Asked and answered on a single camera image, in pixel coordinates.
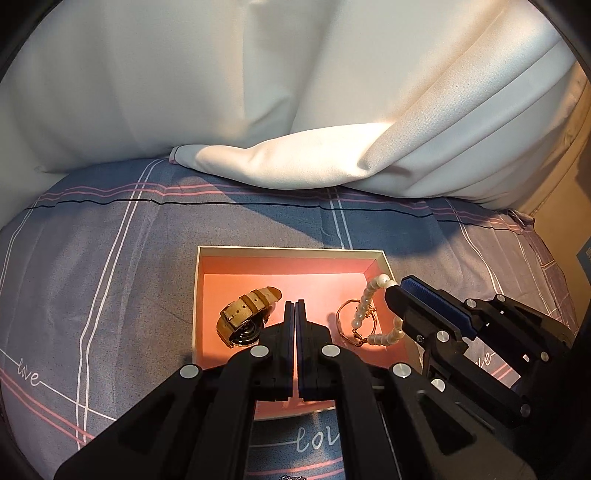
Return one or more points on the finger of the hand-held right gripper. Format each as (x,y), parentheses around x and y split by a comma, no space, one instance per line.
(434,297)
(415,318)

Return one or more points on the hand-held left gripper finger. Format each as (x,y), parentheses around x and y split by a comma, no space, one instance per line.
(290,332)
(301,332)

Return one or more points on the pink-lined cardboard box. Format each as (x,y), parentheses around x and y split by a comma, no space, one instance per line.
(300,281)

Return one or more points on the thin gold bangle with charm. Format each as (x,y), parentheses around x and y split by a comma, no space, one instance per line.
(359,341)

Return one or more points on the grey-blue plaid bedsheet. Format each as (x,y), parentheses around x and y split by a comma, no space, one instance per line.
(115,277)

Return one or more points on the white curtain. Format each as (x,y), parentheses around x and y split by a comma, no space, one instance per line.
(277,69)

